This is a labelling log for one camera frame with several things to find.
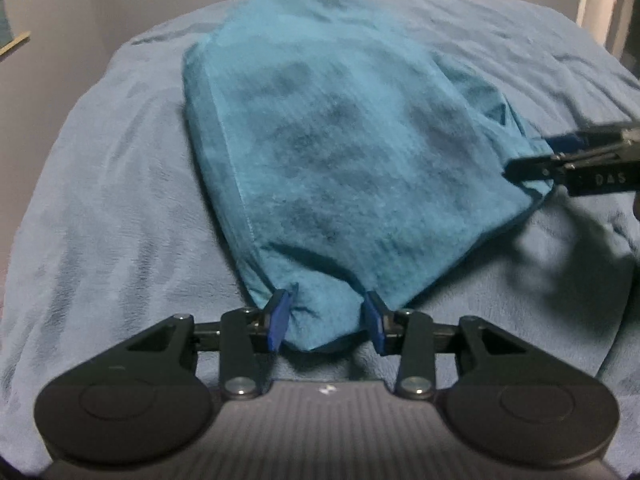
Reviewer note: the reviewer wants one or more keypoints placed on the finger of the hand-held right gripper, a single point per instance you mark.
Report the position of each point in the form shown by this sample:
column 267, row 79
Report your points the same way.
column 530, row 170
column 565, row 142

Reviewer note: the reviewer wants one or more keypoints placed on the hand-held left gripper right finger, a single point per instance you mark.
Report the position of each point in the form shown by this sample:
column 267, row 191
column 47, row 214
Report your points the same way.
column 375, row 325

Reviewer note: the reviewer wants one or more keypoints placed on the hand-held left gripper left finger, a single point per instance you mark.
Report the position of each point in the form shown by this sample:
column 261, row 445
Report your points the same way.
column 280, row 320

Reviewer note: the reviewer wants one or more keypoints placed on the teal hooded sweatshirt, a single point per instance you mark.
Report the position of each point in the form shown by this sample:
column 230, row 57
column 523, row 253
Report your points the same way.
column 340, row 160

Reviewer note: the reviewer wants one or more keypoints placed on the white door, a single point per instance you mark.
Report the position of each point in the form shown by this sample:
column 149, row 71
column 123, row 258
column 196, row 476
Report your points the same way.
column 602, row 5

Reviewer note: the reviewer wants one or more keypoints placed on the blue bed blanket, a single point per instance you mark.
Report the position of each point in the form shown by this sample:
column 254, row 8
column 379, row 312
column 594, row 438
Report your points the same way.
column 110, row 210

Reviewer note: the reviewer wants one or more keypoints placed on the teal curtain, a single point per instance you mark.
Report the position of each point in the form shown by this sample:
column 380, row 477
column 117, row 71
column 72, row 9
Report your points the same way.
column 4, row 17

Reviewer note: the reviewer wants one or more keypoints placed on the wooden wall shelf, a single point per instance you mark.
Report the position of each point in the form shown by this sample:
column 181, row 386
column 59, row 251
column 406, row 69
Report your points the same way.
column 15, row 42

